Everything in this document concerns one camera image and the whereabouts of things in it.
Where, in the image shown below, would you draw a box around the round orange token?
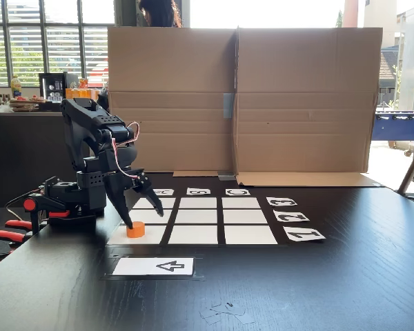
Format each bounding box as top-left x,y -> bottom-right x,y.
126,221 -> 146,239

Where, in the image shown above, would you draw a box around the white nine-square grid sheet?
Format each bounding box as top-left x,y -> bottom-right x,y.
101,194 -> 287,248

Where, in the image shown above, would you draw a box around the orange drink cartons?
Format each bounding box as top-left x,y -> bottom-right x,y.
65,78 -> 100,103

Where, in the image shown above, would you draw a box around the white arrow paper sheet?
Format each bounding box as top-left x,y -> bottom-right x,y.
99,253 -> 206,282

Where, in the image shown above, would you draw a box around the red and black clamp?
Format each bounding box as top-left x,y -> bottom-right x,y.
22,192 -> 72,235

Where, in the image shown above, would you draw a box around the black mini fridge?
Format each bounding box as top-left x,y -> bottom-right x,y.
38,72 -> 79,104

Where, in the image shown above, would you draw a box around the dark counter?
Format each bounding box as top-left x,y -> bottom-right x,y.
0,110 -> 90,208

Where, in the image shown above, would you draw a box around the food tray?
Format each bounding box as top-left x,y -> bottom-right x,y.
8,96 -> 48,112

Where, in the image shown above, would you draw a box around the yellow bottle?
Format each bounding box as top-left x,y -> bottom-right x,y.
10,75 -> 23,98

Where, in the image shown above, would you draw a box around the paper label number 3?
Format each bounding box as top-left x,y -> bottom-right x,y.
266,197 -> 297,207

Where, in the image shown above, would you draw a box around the person behind cardboard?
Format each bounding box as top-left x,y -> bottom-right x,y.
138,0 -> 183,28

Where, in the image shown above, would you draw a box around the paper label number 2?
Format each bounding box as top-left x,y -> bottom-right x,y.
273,210 -> 311,223

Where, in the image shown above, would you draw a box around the paper label number 1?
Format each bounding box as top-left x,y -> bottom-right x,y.
282,226 -> 326,243

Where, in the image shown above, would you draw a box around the brown cardboard screen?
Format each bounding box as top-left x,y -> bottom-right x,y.
106,26 -> 384,189

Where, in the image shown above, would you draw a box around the blue foosball table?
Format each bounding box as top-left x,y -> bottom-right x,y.
371,110 -> 414,158

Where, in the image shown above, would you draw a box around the black power cable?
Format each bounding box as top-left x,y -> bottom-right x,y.
5,188 -> 44,221

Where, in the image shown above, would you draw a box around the orange handled clamp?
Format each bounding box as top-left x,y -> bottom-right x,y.
0,219 -> 34,259

